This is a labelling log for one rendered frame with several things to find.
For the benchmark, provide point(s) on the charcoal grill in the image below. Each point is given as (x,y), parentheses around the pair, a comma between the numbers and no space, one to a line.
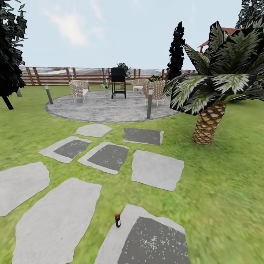
(118,75)

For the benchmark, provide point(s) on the garden chair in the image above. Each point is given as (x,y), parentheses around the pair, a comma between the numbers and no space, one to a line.
(79,90)
(139,83)
(157,92)
(150,84)

